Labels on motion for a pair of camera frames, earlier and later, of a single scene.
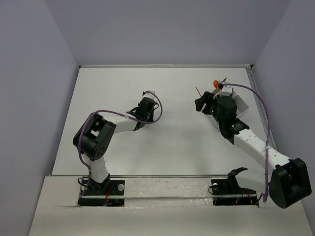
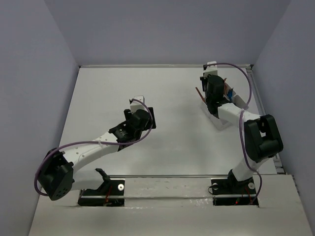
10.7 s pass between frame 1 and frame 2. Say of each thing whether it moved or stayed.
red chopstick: stayed
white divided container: stayed
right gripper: moved
